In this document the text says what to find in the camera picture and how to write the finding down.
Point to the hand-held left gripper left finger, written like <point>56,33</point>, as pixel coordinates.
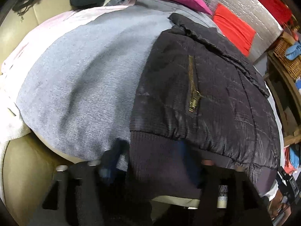
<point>110,162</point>

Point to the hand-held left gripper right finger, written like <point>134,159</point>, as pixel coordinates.
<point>209,181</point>

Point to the dark quilted zip jacket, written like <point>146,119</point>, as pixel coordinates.
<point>211,87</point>

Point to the person's right forearm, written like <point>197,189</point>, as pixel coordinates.
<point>276,204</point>

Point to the beige sofa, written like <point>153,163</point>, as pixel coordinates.
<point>23,169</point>

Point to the wooden table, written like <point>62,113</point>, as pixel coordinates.
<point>282,94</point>

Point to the grey blanket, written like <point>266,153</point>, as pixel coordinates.
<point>82,75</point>

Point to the wicker basket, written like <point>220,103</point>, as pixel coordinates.
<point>287,58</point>

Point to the light blue cloth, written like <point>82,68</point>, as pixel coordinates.
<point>292,51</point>

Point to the pale pink white blanket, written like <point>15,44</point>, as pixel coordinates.
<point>47,28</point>

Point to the red pillow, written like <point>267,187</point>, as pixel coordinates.
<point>232,28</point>

